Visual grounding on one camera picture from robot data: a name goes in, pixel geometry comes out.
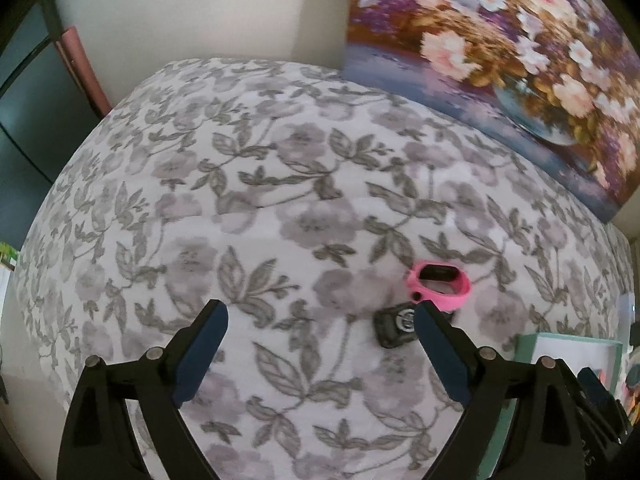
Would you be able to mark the pink wristband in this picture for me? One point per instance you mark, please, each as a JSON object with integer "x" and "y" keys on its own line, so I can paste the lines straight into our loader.
{"x": 457, "y": 295}

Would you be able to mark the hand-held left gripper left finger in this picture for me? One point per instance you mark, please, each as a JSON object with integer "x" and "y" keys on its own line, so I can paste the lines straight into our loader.
{"x": 200, "y": 355}

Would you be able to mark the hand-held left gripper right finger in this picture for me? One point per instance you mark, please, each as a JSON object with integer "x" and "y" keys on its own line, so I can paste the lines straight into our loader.
{"x": 445, "y": 355}

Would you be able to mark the small black toy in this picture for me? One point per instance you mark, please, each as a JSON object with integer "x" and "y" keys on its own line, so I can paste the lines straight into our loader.
{"x": 392, "y": 327}

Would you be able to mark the green packet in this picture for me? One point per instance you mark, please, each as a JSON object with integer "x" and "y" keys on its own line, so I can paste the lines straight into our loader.
{"x": 7, "y": 254}

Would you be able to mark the pink board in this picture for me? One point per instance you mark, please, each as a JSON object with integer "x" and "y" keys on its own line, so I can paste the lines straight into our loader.
{"x": 82, "y": 70}

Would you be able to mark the dark cabinet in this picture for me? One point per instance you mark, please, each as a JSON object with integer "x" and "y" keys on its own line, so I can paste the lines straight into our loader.
{"x": 30, "y": 125}

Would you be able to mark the grey floral blanket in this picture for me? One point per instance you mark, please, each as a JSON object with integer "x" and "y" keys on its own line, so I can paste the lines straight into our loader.
{"x": 225, "y": 200}

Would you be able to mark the white plastic container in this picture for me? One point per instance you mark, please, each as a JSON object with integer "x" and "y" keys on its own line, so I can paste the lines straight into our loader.
{"x": 629, "y": 317}

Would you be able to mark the teal tray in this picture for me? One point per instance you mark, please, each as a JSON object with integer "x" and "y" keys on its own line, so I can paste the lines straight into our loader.
{"x": 565, "y": 360}

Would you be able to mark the floral painting canvas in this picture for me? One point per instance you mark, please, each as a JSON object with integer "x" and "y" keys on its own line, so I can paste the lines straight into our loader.
{"x": 500, "y": 60}

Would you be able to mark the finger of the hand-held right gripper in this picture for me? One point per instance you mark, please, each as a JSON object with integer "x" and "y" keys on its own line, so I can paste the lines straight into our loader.
{"x": 595, "y": 392}

